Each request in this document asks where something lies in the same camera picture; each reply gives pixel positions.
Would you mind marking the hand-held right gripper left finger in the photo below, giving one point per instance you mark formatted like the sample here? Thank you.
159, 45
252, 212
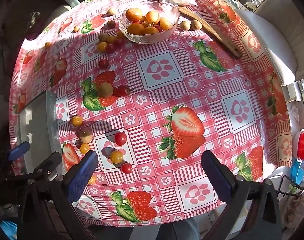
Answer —
83, 173

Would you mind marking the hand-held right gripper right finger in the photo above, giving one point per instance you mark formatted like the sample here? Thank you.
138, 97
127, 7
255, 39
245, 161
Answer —
216, 177

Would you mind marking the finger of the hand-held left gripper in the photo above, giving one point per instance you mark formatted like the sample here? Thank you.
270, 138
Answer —
48, 166
18, 152

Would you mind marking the yellow cherry tomato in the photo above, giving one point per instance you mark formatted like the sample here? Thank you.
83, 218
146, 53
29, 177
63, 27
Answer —
120, 34
93, 179
77, 121
84, 148
111, 39
47, 44
116, 156
102, 46

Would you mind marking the silver metal tray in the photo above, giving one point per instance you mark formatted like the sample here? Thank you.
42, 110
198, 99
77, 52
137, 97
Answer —
36, 120

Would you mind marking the red cherry tomato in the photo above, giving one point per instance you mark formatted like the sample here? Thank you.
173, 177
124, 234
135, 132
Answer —
103, 63
157, 27
120, 138
126, 168
110, 47
123, 91
118, 42

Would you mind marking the person's jeans leg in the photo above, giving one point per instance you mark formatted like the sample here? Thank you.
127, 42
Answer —
181, 230

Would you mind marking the blue plastic item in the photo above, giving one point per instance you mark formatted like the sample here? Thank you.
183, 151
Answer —
298, 170

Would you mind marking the strawberry printed checked tablecloth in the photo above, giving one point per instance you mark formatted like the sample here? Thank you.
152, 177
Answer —
166, 92

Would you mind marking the small tan round fruit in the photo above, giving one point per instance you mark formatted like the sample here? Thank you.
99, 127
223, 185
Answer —
76, 28

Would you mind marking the long wooden board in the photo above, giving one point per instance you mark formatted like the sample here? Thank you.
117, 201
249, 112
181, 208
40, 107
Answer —
216, 33

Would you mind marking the clear glass bowl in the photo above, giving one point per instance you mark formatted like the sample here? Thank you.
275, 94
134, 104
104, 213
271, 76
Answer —
127, 36

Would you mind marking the dark brownish round fruit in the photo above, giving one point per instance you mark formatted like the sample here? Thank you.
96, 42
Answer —
111, 24

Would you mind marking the small orange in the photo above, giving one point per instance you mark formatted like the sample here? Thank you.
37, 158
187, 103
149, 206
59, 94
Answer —
152, 16
135, 29
150, 30
134, 14
165, 24

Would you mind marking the white upholstered chair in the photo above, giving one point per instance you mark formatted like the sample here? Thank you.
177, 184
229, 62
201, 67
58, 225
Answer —
279, 30

